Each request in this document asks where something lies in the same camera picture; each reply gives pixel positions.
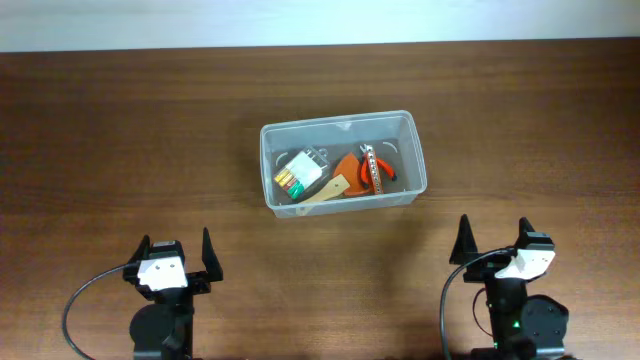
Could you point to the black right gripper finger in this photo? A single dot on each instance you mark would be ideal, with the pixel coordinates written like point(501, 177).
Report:
point(525, 228)
point(465, 248)

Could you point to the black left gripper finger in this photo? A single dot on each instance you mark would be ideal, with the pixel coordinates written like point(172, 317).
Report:
point(142, 250)
point(213, 270)

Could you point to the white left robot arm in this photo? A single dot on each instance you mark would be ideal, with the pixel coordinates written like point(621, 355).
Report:
point(163, 329)

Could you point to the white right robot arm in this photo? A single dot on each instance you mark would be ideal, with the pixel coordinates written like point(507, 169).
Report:
point(523, 326)

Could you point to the red handled pliers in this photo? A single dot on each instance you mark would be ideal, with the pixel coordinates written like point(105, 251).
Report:
point(384, 167)

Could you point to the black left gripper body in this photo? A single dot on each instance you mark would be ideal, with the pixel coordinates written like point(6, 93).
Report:
point(195, 280)

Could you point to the orange scraper wooden handle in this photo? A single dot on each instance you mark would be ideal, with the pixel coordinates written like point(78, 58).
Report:
point(343, 192)

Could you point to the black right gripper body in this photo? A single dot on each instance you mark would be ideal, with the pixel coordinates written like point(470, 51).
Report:
point(480, 270)

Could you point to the clear plastic container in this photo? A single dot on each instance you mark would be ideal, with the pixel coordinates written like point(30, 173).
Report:
point(392, 134)

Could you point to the orange handled corkscrew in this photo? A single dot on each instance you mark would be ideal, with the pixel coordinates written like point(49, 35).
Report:
point(370, 163)

